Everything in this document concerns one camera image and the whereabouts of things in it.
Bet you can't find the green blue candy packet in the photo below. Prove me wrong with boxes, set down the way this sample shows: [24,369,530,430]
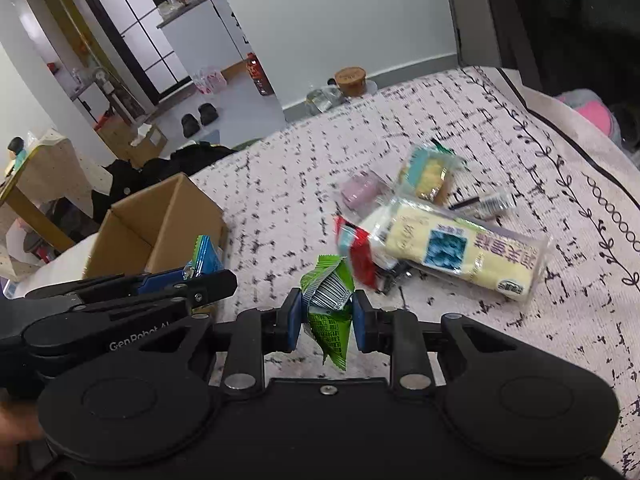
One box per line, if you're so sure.
[183,235,224,281]

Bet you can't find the dark green snack packet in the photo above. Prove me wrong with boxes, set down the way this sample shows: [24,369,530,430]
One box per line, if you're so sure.
[300,255,355,372]

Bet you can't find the red white snack packet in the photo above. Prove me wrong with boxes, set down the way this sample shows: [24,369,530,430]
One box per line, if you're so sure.
[335,216,378,290]

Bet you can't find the purple cake packet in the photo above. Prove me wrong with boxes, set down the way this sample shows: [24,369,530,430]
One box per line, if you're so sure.
[338,170,390,212]

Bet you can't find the small clear barcode packet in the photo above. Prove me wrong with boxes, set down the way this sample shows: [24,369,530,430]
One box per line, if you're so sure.
[449,188,515,220]

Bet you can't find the teal band biscuit packet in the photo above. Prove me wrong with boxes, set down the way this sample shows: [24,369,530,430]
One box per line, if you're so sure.
[394,142,463,205]

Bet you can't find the person left hand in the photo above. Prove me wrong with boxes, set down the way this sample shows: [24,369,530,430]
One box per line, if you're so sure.
[0,402,43,446]

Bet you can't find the black white small packet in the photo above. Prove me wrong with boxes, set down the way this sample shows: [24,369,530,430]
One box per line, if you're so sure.
[374,260,424,295]

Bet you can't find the black clothes on floor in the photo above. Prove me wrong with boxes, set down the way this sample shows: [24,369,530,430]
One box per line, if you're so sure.
[91,141,235,223]

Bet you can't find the large cream cake pack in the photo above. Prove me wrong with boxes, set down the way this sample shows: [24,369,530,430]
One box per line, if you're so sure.
[366,196,549,302]

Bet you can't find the patterned white table cloth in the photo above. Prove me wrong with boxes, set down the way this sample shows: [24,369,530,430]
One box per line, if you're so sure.
[14,66,640,476]

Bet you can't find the small floor cardboard box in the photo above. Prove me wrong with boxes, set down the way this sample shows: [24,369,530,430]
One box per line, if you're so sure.
[128,122,168,168]

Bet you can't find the side table with cloth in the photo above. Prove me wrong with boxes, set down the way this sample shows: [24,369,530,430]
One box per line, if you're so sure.
[1,129,113,282]

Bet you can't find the black slipper left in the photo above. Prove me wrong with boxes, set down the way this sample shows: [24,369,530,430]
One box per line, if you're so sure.
[181,114,201,139]

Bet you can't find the black slipper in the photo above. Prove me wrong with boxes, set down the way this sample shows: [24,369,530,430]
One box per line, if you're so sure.
[181,114,201,139]
[198,103,219,126]

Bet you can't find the black slipper right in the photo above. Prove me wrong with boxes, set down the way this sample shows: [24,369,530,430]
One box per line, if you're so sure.
[198,103,219,126]

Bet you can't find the pink plastic bag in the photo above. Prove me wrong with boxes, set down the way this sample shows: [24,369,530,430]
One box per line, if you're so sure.
[191,66,228,94]

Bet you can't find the glass jar on floor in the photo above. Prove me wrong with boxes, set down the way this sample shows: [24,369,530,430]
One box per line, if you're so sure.
[305,84,345,116]

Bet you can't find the wooden lid jar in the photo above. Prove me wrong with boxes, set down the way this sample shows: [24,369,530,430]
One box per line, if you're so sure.
[328,66,367,98]

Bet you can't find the pink grey plush toy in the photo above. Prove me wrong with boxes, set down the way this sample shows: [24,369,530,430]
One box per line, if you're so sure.
[555,89,622,148]

